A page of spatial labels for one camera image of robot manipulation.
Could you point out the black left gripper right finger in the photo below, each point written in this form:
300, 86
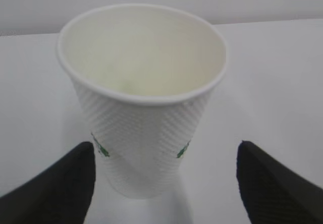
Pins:
271, 192

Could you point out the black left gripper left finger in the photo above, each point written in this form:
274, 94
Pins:
60, 194

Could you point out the white paper cup green logo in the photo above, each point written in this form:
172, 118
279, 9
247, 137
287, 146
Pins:
143, 75

